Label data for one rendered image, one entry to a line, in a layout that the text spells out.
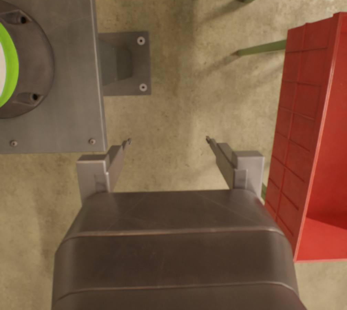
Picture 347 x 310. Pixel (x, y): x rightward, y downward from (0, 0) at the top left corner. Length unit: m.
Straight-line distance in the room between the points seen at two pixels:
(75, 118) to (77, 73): 0.06
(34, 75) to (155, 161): 1.08
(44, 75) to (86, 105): 0.06
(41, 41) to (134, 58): 0.92
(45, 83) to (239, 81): 1.08
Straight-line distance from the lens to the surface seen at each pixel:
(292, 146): 0.72
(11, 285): 2.13
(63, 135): 0.38
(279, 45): 0.88
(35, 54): 0.34
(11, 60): 0.30
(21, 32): 0.34
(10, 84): 0.31
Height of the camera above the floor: 1.25
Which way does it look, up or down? 74 degrees down
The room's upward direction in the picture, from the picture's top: 172 degrees clockwise
